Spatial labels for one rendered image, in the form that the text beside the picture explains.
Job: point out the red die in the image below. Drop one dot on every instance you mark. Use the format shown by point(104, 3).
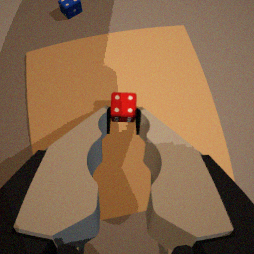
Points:
point(123, 107)

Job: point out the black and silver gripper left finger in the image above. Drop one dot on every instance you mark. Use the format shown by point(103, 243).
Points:
point(53, 199)

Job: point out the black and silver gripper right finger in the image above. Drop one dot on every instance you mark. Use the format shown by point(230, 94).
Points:
point(192, 199)

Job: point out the blue die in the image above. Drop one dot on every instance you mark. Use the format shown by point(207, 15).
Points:
point(70, 8)

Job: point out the orange flat mat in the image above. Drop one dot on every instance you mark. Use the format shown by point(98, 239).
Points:
point(69, 81)

